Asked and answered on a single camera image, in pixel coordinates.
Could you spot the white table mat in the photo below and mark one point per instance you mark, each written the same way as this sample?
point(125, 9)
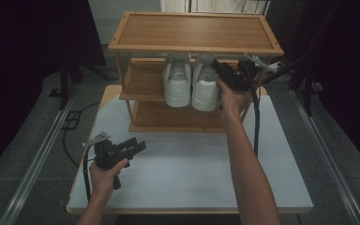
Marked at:
point(175, 175)

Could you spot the wooden three-tier shoe rack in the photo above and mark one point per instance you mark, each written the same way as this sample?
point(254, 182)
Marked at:
point(197, 31)

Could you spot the black floor stand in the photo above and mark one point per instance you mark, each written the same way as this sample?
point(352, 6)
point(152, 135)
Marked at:
point(64, 84)
point(306, 87)

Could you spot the person's right hand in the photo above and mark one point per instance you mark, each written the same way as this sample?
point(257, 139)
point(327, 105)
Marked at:
point(232, 100)

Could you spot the dark curtain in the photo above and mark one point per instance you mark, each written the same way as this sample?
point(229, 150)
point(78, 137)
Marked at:
point(28, 62)
point(350, 78)

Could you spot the black floor socket frame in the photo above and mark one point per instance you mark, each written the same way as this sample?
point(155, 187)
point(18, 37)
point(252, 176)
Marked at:
point(72, 119)

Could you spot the person's left hand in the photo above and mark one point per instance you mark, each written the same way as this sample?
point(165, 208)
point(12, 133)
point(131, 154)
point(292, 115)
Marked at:
point(104, 178)

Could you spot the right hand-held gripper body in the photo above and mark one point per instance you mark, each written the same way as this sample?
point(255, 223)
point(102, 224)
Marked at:
point(242, 78)

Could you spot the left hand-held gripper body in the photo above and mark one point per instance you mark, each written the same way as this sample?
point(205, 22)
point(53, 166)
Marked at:
point(106, 154)

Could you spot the white power strip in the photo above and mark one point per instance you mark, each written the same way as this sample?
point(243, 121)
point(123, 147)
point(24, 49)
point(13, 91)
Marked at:
point(276, 66)

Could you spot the white sneaker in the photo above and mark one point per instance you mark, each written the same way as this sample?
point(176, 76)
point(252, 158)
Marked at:
point(177, 87)
point(204, 92)

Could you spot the metal floor rail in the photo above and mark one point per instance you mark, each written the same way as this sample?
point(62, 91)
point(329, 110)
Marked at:
point(328, 156)
point(34, 162)

